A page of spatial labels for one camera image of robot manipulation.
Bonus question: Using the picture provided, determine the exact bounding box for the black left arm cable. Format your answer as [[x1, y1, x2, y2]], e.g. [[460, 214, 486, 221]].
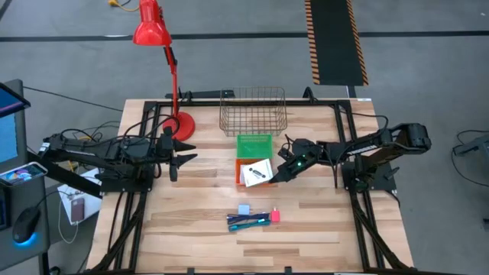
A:
[[60, 113, 181, 154]]

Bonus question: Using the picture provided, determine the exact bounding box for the orange plastic basket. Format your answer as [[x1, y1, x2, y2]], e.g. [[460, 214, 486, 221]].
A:
[[235, 157, 277, 187]]

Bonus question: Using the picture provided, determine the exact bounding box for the black computer mouse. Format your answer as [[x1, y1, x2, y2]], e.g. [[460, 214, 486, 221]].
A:
[[11, 206, 42, 244]]

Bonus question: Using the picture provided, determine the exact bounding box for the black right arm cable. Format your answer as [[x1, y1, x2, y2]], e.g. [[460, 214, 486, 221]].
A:
[[334, 109, 390, 189]]

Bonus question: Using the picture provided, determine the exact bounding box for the green plastic basket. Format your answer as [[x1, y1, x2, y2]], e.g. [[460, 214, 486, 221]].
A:
[[236, 133, 274, 160]]

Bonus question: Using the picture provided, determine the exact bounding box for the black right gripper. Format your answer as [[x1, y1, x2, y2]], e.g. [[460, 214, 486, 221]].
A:
[[269, 137, 320, 184]]

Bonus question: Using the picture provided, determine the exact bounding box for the black aluminium table frame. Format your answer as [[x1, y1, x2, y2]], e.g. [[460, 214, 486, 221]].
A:
[[86, 88, 416, 275]]

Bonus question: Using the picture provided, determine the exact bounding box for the teal braided cable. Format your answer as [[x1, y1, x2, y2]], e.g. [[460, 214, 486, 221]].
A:
[[228, 218, 271, 233]]

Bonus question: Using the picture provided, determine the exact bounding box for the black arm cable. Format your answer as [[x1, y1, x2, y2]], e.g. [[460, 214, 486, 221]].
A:
[[334, 109, 390, 189], [60, 113, 181, 154]]

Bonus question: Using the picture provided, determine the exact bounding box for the grey side desk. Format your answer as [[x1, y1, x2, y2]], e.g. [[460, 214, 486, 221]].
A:
[[0, 79, 51, 275]]

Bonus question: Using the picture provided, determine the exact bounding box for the white flat box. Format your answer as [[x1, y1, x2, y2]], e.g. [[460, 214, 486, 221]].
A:
[[57, 167, 102, 226]]

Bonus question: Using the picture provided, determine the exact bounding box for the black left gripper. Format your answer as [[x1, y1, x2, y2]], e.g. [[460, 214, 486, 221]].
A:
[[155, 127, 199, 183]]

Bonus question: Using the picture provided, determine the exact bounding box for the black hazard striped floor mat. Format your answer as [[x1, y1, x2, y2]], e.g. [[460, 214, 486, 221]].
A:
[[304, 0, 370, 87]]

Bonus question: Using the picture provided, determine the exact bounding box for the yellow floor cable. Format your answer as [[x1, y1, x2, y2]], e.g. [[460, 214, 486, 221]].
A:
[[108, 0, 141, 12]]

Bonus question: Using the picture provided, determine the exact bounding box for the white card with pen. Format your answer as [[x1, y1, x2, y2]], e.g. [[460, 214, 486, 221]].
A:
[[239, 158, 274, 188]]

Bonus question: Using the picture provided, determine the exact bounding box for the grey floor device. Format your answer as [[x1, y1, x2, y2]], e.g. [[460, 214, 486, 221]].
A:
[[452, 131, 489, 158]]

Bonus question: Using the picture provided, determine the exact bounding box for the smartphone with colourful screen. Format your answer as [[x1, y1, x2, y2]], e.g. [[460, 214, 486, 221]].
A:
[[0, 161, 49, 187]]

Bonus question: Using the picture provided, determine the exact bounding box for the metal wire basket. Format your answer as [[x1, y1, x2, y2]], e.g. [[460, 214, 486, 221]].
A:
[[219, 86, 288, 138]]

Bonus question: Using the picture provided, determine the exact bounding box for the red desk lamp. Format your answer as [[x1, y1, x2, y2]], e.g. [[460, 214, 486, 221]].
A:
[[132, 0, 196, 142]]

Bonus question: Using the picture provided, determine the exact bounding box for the computer monitor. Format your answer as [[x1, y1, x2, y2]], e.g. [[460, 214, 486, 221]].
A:
[[0, 82, 31, 165]]

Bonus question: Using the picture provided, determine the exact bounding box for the purple braided cable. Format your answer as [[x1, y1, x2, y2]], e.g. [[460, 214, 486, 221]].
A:
[[226, 212, 270, 225]]

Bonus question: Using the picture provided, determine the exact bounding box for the brown power bank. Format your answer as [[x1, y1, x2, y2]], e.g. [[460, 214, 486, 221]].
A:
[[70, 197, 86, 224]]

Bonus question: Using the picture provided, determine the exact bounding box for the white thin cable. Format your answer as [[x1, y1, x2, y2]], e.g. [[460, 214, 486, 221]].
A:
[[57, 190, 79, 245]]

